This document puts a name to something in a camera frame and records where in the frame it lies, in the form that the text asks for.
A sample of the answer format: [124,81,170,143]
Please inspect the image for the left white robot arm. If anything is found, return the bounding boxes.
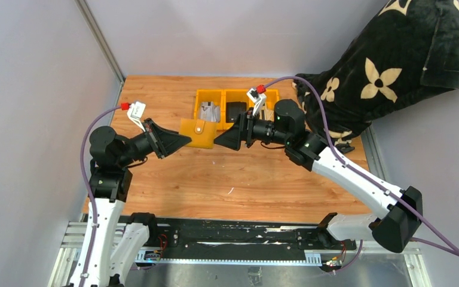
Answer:
[68,118,191,286]

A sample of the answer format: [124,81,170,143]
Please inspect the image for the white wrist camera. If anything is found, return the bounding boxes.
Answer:
[127,101,146,129]
[246,88,267,117]

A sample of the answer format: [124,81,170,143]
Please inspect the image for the white cards in left bin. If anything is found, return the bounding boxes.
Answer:
[198,102,221,123]

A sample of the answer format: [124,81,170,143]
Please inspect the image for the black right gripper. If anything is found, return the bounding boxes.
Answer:
[213,108,290,152]

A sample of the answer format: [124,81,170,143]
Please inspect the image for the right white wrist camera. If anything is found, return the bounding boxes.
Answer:
[246,88,267,117]

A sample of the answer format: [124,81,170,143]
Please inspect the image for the black floral plush blanket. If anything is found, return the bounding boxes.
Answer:
[293,1,459,144]

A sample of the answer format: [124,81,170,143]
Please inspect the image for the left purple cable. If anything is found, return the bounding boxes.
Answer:
[76,102,131,287]

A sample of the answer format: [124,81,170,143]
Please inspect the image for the black cards in middle bin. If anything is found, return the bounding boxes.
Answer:
[225,102,247,123]

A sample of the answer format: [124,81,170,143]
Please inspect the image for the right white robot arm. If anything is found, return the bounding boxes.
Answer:
[214,99,423,253]

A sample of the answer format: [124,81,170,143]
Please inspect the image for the beige cards in right bin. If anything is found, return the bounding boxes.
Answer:
[259,104,274,121]

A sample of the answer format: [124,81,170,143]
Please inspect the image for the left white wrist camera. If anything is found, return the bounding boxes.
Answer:
[127,101,146,129]

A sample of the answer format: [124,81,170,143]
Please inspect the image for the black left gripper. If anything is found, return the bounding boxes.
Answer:
[117,118,191,168]

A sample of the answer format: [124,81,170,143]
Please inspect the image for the left yellow plastic bin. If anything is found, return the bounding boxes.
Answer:
[194,89,223,130]

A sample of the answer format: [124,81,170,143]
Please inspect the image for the middle yellow plastic bin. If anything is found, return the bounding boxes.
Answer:
[221,89,252,130]

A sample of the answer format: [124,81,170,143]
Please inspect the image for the right yellow plastic bin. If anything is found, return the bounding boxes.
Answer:
[250,89,280,111]

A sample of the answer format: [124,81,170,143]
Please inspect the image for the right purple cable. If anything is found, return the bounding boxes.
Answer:
[256,76,459,261]

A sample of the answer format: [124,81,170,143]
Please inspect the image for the purple cable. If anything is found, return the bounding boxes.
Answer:
[76,102,131,287]
[256,76,459,261]

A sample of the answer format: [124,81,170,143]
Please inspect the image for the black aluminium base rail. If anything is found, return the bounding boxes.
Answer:
[57,213,423,274]

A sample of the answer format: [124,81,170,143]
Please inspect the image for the yellow plastic bin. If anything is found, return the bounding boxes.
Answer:
[250,89,280,111]
[221,89,252,130]
[194,89,223,130]

